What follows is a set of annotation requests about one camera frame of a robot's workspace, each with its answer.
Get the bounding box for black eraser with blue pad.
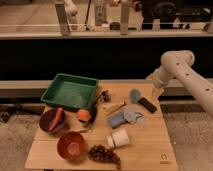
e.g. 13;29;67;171
129;89;157;113

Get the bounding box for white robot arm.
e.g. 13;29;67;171
147;50;213;119

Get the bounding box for green plastic tray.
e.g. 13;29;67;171
41;73;99;110

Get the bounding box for grey crumpled cloth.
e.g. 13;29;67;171
124;107;145;125

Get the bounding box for small dark toy figure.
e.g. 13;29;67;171
101;90;110;102

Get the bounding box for white cup lying sideways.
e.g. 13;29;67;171
107;128;130;148

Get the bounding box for dark eggplant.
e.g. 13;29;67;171
89;98;99;124

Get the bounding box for orange fruit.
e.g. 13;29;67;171
76;109;91;122

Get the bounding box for bunch of dark grapes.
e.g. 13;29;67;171
88;145;121;169

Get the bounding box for orange wooden bowl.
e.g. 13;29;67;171
57;131;86;161

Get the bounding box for orange carrot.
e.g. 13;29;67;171
49;107;63;131

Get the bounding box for purple bowl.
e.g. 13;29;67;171
39;108;66;134

